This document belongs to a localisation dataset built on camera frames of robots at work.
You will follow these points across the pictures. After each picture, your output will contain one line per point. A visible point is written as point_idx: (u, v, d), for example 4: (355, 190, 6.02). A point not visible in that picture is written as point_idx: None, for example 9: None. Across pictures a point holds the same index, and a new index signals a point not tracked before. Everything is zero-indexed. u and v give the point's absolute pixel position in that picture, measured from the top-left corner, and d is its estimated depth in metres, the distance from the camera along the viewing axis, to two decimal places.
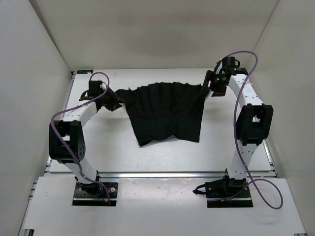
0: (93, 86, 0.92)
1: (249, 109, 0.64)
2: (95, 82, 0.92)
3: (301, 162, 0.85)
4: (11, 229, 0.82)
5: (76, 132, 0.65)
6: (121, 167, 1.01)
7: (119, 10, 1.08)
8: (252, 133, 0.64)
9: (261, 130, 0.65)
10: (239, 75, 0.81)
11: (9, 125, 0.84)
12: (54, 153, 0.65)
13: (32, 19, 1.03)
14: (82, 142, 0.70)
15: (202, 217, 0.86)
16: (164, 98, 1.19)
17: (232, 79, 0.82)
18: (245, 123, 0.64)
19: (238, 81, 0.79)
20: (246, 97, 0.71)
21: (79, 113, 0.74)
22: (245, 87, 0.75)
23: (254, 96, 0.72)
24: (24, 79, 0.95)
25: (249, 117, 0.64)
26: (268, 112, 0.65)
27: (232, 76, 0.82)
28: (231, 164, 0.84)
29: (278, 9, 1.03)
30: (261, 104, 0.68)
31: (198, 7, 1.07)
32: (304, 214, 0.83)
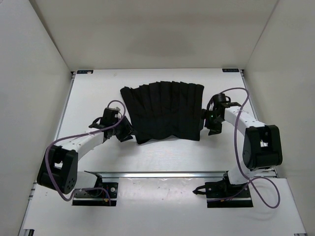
0: (108, 113, 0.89)
1: (254, 132, 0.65)
2: (111, 111, 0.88)
3: (301, 162, 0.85)
4: (10, 229, 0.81)
5: (68, 162, 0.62)
6: (121, 167, 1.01)
7: (120, 10, 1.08)
8: (263, 160, 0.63)
9: (273, 153, 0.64)
10: (234, 107, 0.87)
11: (10, 124, 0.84)
12: (41, 178, 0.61)
13: (32, 19, 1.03)
14: (73, 176, 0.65)
15: (202, 217, 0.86)
16: (164, 98, 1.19)
17: (227, 112, 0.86)
18: (254, 149, 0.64)
19: (234, 110, 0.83)
20: (246, 122, 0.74)
21: (81, 142, 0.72)
22: (241, 115, 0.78)
23: (254, 120, 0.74)
24: (24, 78, 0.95)
25: (256, 143, 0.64)
26: (275, 133, 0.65)
27: (226, 109, 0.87)
28: (231, 173, 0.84)
29: (278, 10, 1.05)
30: (264, 126, 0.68)
31: (198, 8, 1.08)
32: (304, 214, 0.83)
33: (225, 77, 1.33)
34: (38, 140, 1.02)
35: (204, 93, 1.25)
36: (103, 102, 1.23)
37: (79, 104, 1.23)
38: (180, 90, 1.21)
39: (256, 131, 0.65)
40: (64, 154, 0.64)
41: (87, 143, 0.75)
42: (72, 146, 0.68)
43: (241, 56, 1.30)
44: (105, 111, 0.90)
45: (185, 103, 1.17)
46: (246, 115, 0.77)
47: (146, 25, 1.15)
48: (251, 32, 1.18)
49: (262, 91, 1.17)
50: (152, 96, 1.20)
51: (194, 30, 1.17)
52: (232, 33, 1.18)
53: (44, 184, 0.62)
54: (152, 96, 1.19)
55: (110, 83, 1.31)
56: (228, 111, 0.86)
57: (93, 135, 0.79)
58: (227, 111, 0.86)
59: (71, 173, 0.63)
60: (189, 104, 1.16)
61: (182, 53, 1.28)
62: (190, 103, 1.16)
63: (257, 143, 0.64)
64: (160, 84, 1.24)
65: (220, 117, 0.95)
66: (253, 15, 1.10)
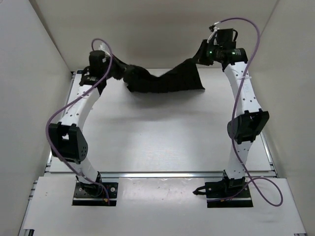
0: (94, 62, 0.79)
1: (246, 118, 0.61)
2: (97, 58, 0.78)
3: (301, 162, 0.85)
4: (11, 230, 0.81)
5: (74, 138, 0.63)
6: (121, 167, 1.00)
7: (120, 10, 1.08)
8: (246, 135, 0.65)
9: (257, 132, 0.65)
10: (239, 65, 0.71)
11: (9, 124, 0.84)
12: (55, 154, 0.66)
13: (32, 19, 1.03)
14: (83, 144, 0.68)
15: (203, 217, 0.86)
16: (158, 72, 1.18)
17: (230, 70, 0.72)
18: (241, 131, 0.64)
19: (236, 73, 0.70)
20: (243, 99, 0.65)
21: (78, 111, 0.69)
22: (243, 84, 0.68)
23: (252, 99, 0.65)
24: (24, 77, 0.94)
25: (244, 125, 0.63)
26: (264, 119, 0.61)
27: (229, 66, 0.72)
28: (229, 164, 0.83)
29: (278, 10, 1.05)
30: (257, 110, 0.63)
31: (198, 8, 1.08)
32: (305, 214, 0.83)
33: (225, 77, 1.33)
34: (38, 139, 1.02)
35: (204, 93, 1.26)
36: (103, 102, 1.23)
37: None
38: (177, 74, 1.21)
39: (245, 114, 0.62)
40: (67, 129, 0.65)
41: (85, 106, 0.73)
42: (70, 119, 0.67)
43: None
44: (89, 58, 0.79)
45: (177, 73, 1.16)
46: (246, 87, 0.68)
47: (146, 25, 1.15)
48: (251, 32, 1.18)
49: (262, 91, 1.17)
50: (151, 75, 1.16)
51: (194, 30, 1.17)
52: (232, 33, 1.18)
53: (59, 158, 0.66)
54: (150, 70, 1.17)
55: (110, 83, 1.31)
56: (231, 68, 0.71)
57: (87, 97, 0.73)
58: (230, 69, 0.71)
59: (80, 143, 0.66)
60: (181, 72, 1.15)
61: (183, 53, 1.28)
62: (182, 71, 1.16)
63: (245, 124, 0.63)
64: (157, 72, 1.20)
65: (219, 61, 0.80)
66: (253, 15, 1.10)
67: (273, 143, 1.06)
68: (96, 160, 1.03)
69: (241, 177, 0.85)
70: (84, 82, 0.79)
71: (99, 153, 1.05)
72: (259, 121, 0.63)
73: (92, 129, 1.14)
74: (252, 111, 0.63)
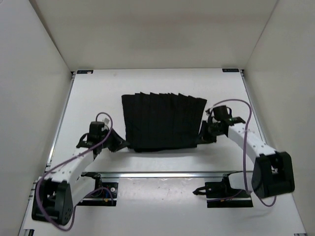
0: (94, 129, 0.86)
1: (266, 161, 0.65)
2: (97, 126, 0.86)
3: (301, 162, 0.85)
4: (11, 229, 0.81)
5: (62, 194, 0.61)
6: (121, 167, 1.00)
7: (119, 9, 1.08)
8: (275, 188, 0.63)
9: (286, 183, 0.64)
10: (238, 125, 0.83)
11: (9, 124, 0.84)
12: (36, 214, 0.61)
13: (32, 18, 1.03)
14: (69, 206, 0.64)
15: (203, 217, 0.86)
16: (158, 105, 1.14)
17: (232, 131, 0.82)
18: (266, 181, 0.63)
19: (239, 130, 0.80)
20: (254, 146, 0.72)
21: (72, 168, 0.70)
22: (249, 135, 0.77)
23: (263, 144, 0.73)
24: (24, 77, 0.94)
25: (267, 174, 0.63)
26: (286, 160, 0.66)
27: (230, 127, 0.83)
28: (236, 177, 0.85)
29: (278, 9, 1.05)
30: (273, 152, 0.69)
31: (198, 8, 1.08)
32: (305, 213, 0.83)
33: (225, 77, 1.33)
34: (38, 140, 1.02)
35: (204, 93, 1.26)
36: (103, 102, 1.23)
37: (79, 103, 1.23)
38: (179, 103, 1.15)
39: (266, 160, 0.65)
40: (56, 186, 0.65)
41: (79, 166, 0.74)
42: (62, 176, 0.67)
43: (240, 56, 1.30)
44: (90, 126, 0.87)
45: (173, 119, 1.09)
46: (252, 137, 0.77)
47: (146, 25, 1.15)
48: (251, 32, 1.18)
49: (262, 91, 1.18)
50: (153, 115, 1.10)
51: (194, 30, 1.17)
52: (232, 33, 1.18)
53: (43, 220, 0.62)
54: (150, 106, 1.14)
55: (110, 83, 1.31)
56: (232, 129, 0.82)
57: (82, 157, 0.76)
58: (233, 130, 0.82)
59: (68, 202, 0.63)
60: (175, 132, 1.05)
61: (182, 53, 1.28)
62: (178, 118, 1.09)
63: (269, 171, 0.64)
64: (162, 97, 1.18)
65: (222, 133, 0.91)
66: (254, 15, 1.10)
67: (273, 143, 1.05)
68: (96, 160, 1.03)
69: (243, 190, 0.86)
70: (80, 145, 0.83)
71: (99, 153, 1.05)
72: (283, 167, 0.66)
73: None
74: (269, 154, 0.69)
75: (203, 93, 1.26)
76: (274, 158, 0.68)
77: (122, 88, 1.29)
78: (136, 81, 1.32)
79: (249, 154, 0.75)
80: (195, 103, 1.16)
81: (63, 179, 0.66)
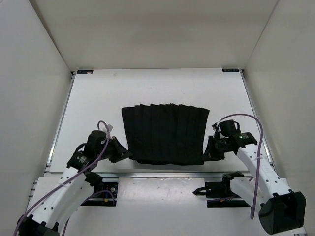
0: (91, 142, 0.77)
1: (280, 204, 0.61)
2: (96, 139, 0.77)
3: (301, 162, 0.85)
4: (11, 229, 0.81)
5: None
6: (120, 166, 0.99)
7: (119, 9, 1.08)
8: (283, 228, 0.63)
9: (296, 222, 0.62)
10: (250, 147, 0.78)
11: (9, 124, 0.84)
12: None
13: (32, 19, 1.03)
14: None
15: (203, 217, 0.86)
16: (159, 117, 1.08)
17: (242, 153, 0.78)
18: (276, 222, 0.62)
19: (251, 155, 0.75)
20: (267, 181, 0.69)
21: (53, 205, 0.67)
22: (261, 165, 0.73)
23: (276, 179, 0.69)
24: (24, 77, 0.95)
25: (278, 217, 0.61)
26: (301, 203, 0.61)
27: (240, 148, 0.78)
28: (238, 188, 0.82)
29: (278, 9, 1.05)
30: (288, 191, 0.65)
31: (198, 8, 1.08)
32: (304, 213, 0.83)
33: (225, 77, 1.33)
34: (38, 140, 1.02)
35: (204, 93, 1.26)
36: (103, 102, 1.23)
37: (79, 103, 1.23)
38: (181, 114, 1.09)
39: (280, 203, 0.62)
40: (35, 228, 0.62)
41: (64, 196, 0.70)
42: (43, 215, 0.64)
43: (240, 56, 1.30)
44: (89, 138, 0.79)
45: (175, 132, 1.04)
46: (265, 167, 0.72)
47: (146, 25, 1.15)
48: (251, 32, 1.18)
49: (262, 91, 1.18)
50: (155, 127, 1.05)
51: (194, 29, 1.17)
52: (232, 33, 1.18)
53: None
54: (152, 117, 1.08)
55: (110, 83, 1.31)
56: (242, 151, 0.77)
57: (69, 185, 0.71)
58: (242, 152, 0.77)
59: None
60: (178, 142, 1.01)
61: (182, 53, 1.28)
62: (181, 131, 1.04)
63: (280, 214, 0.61)
64: (164, 107, 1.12)
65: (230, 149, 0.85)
66: (254, 15, 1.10)
67: (273, 143, 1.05)
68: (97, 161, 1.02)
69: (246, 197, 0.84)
70: (73, 161, 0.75)
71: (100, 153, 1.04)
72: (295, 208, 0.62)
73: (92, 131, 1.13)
74: (282, 193, 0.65)
75: (203, 92, 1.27)
76: (288, 196, 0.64)
77: (122, 88, 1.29)
78: (136, 81, 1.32)
79: (260, 185, 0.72)
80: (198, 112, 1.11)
81: (43, 219, 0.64)
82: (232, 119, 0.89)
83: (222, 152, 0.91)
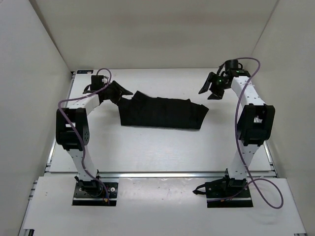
0: (96, 79, 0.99)
1: (253, 109, 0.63)
2: (98, 76, 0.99)
3: (301, 162, 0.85)
4: (11, 229, 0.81)
5: (81, 117, 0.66)
6: (122, 167, 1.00)
7: (119, 9, 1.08)
8: (253, 133, 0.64)
9: (264, 132, 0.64)
10: (242, 77, 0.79)
11: (9, 124, 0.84)
12: (60, 136, 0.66)
13: (32, 19, 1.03)
14: (86, 129, 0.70)
15: (203, 217, 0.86)
16: (151, 106, 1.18)
17: (235, 82, 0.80)
18: (248, 124, 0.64)
19: (241, 82, 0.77)
20: (247, 97, 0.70)
21: (85, 103, 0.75)
22: (247, 88, 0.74)
23: (256, 97, 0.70)
24: (24, 77, 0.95)
25: (251, 119, 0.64)
26: (270, 115, 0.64)
27: (235, 78, 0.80)
28: (232, 164, 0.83)
29: (278, 10, 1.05)
30: (262, 104, 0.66)
31: (198, 8, 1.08)
32: (305, 214, 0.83)
33: None
34: (38, 139, 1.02)
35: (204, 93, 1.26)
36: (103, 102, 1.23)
37: None
38: (171, 106, 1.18)
39: (253, 108, 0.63)
40: (73, 113, 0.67)
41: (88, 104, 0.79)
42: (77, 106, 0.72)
43: (241, 56, 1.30)
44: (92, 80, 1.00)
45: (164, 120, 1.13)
46: (249, 89, 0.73)
47: (146, 25, 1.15)
48: (251, 32, 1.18)
49: (262, 91, 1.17)
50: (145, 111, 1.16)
51: (193, 30, 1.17)
52: (232, 33, 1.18)
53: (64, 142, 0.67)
54: (145, 105, 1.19)
55: None
56: (235, 80, 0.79)
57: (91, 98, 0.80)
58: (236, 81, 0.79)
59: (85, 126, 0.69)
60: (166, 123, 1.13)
61: (182, 53, 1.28)
62: (170, 119, 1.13)
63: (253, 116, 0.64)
64: (162, 103, 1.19)
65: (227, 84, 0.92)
66: (254, 14, 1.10)
67: (273, 143, 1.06)
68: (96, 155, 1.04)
69: (241, 178, 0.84)
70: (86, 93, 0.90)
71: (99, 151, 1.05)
72: (265, 116, 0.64)
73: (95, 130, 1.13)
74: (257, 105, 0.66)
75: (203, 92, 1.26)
76: (262, 109, 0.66)
77: (122, 87, 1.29)
78: (136, 81, 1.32)
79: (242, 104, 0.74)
80: (197, 108, 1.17)
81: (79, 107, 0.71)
82: (237, 60, 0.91)
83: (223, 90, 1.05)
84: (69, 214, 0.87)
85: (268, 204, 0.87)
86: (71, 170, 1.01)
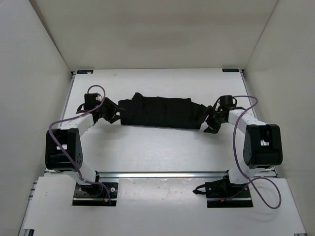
0: (89, 98, 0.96)
1: (255, 128, 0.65)
2: (91, 95, 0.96)
3: (301, 162, 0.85)
4: (11, 229, 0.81)
5: (73, 137, 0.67)
6: (122, 167, 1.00)
7: (120, 9, 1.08)
8: (263, 157, 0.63)
9: (273, 152, 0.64)
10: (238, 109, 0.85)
11: (9, 124, 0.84)
12: (50, 161, 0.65)
13: (32, 19, 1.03)
14: (79, 150, 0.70)
15: (202, 217, 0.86)
16: (153, 106, 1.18)
17: (232, 114, 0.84)
18: (254, 145, 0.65)
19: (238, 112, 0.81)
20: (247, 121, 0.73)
21: (77, 123, 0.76)
22: (245, 115, 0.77)
23: (255, 120, 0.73)
24: (24, 77, 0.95)
25: (255, 141, 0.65)
26: (276, 134, 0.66)
27: (230, 111, 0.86)
28: (233, 171, 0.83)
29: (278, 10, 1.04)
30: (265, 124, 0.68)
31: (198, 8, 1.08)
32: (304, 214, 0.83)
33: (225, 77, 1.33)
34: (38, 139, 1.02)
35: (204, 93, 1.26)
36: None
37: (79, 103, 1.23)
38: (171, 105, 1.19)
39: (257, 128, 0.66)
40: (65, 133, 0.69)
41: (81, 124, 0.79)
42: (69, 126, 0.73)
43: (241, 56, 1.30)
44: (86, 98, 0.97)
45: (166, 119, 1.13)
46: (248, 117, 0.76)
47: (146, 25, 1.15)
48: (252, 32, 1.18)
49: (262, 91, 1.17)
50: (147, 111, 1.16)
51: (193, 30, 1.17)
52: (232, 33, 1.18)
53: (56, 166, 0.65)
54: (146, 105, 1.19)
55: (109, 83, 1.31)
56: (232, 113, 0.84)
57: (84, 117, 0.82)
58: (232, 113, 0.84)
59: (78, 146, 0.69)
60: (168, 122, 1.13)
61: (182, 53, 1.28)
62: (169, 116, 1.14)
63: (258, 137, 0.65)
64: (162, 102, 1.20)
65: (224, 119, 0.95)
66: (254, 14, 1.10)
67: None
68: (96, 154, 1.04)
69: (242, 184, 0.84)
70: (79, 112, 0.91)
71: (99, 151, 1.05)
72: (271, 137, 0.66)
73: (94, 131, 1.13)
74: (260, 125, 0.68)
75: (203, 92, 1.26)
76: (265, 131, 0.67)
77: (122, 88, 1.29)
78: (136, 81, 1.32)
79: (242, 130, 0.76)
80: (198, 108, 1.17)
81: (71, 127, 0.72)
82: (231, 96, 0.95)
83: (219, 123, 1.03)
84: (69, 214, 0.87)
85: (267, 205, 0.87)
86: None
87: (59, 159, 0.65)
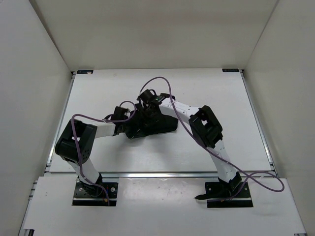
0: (118, 111, 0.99)
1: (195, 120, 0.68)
2: (121, 108, 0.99)
3: (301, 162, 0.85)
4: (11, 229, 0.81)
5: (88, 132, 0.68)
6: (123, 167, 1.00)
7: (119, 10, 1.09)
8: (212, 134, 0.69)
9: (216, 126, 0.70)
10: (166, 101, 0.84)
11: (9, 124, 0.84)
12: (60, 145, 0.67)
13: (32, 19, 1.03)
14: (89, 147, 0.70)
15: (202, 217, 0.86)
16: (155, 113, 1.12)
17: (164, 108, 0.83)
18: (203, 132, 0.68)
19: (168, 105, 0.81)
20: (183, 112, 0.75)
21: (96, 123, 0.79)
22: (176, 105, 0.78)
23: (188, 107, 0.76)
24: (24, 78, 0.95)
25: (200, 124, 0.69)
26: (210, 111, 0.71)
27: (160, 105, 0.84)
28: (218, 168, 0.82)
29: (278, 10, 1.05)
30: (198, 109, 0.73)
31: (198, 8, 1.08)
32: (305, 214, 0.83)
33: (225, 77, 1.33)
34: (38, 139, 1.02)
35: (204, 93, 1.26)
36: (103, 102, 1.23)
37: (79, 103, 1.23)
38: None
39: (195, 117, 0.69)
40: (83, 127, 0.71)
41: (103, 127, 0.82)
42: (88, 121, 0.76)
43: (241, 56, 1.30)
44: (115, 109, 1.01)
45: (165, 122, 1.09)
46: (179, 104, 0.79)
47: (146, 25, 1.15)
48: (252, 32, 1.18)
49: (262, 91, 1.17)
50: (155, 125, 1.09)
51: (193, 30, 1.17)
52: (232, 33, 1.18)
53: (62, 153, 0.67)
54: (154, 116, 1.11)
55: (109, 83, 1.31)
56: (163, 107, 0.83)
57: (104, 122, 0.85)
58: (163, 108, 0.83)
59: (89, 144, 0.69)
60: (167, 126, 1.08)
61: (182, 53, 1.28)
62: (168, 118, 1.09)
63: (200, 123, 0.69)
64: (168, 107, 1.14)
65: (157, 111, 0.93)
66: (254, 14, 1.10)
67: (273, 143, 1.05)
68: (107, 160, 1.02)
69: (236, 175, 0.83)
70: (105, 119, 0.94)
71: (109, 158, 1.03)
72: (207, 117, 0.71)
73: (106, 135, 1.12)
74: (196, 112, 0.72)
75: (203, 92, 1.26)
76: (201, 113, 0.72)
77: (122, 88, 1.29)
78: (136, 81, 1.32)
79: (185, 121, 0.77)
80: None
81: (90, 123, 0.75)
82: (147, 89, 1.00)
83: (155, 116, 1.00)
84: (69, 214, 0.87)
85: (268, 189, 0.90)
86: (71, 170, 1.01)
87: (69, 148, 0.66)
